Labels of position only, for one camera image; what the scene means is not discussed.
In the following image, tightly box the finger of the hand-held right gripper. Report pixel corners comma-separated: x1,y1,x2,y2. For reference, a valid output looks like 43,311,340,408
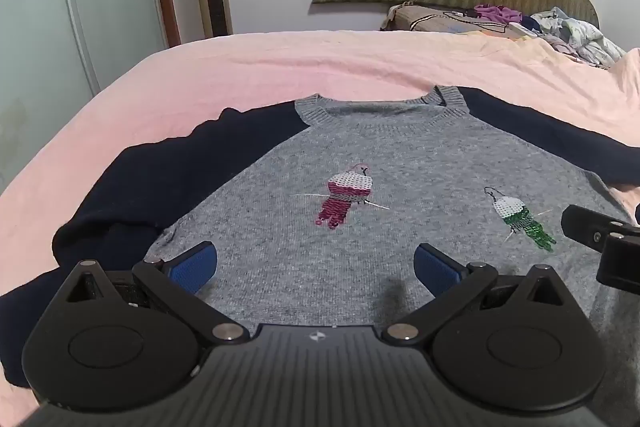
561,204,640,254
597,232,640,295

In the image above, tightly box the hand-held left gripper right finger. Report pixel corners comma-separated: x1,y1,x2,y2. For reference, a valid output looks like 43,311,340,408
382,243,568,345

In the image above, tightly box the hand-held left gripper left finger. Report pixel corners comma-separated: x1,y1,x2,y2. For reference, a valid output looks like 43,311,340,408
62,241,251,347

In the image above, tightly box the grey sweater with navy sleeves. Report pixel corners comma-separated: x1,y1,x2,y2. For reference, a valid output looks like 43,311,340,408
0,84,640,427

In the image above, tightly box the pile of patterned clothes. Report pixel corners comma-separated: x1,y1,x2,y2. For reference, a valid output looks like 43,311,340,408
530,7,628,68

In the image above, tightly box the pink bed sheet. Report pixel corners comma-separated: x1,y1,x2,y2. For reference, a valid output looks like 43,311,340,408
0,29,640,427

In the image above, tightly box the purple cloth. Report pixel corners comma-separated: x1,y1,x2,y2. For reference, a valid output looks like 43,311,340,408
474,4,522,24

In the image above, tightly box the brown woven pillow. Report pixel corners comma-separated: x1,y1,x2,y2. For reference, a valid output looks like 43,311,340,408
381,3,531,40

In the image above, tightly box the frosted glass wardrobe door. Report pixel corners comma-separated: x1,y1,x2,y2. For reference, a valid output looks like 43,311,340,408
0,0,168,192

